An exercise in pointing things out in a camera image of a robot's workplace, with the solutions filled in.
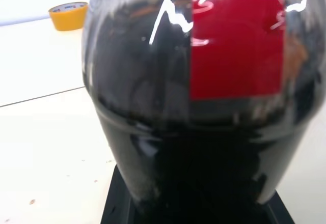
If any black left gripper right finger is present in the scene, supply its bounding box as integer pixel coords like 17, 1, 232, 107
261, 195, 296, 224

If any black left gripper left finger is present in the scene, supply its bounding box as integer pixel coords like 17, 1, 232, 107
100, 166, 140, 224

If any cola bottle with red label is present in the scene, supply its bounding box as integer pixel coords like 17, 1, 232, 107
80, 0, 326, 224

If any yellow tape roll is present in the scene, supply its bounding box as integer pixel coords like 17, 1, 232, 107
48, 1, 90, 32

